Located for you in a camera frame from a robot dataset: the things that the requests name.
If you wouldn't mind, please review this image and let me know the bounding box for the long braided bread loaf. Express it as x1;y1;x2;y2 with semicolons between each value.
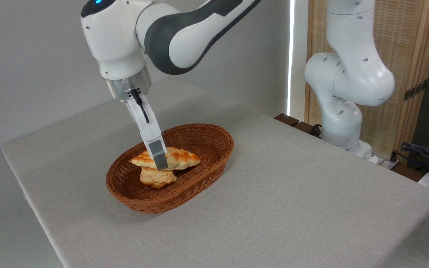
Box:
131;147;201;171

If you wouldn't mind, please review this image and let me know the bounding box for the brown wicker basket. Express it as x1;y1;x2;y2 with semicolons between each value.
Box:
106;123;234;214

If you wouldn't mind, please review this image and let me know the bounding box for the grey tablecloth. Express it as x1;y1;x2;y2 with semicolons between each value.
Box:
1;77;429;268

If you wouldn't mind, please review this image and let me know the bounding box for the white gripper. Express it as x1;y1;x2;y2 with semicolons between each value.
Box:
124;95;169;172

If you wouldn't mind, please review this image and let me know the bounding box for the small round bread roll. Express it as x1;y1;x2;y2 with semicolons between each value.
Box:
140;167;178;189

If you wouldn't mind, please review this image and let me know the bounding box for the blue black cable bundle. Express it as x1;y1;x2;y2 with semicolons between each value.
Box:
400;143;429;175

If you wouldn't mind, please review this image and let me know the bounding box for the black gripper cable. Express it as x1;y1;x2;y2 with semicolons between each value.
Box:
131;89;150;124

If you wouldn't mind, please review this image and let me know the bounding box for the metal screen hinge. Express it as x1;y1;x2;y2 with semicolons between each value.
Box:
404;79;428;102

